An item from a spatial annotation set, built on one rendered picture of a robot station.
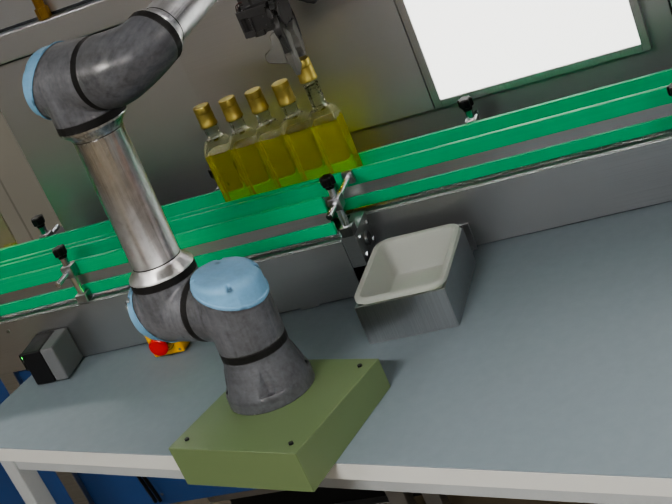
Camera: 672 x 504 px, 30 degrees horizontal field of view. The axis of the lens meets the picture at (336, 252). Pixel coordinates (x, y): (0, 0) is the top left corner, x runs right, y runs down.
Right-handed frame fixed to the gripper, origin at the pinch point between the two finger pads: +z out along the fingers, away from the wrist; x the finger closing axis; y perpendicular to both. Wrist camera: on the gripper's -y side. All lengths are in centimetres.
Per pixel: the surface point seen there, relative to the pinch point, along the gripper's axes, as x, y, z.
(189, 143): -16.2, 36.7, 14.0
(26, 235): -230, 235, 102
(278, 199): 5.8, 13.4, 23.0
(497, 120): -2.4, -30.9, 22.6
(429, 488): 66, -17, 52
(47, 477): 10, 93, 72
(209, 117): 0.4, 22.1, 4.7
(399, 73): -11.7, -13.6, 11.1
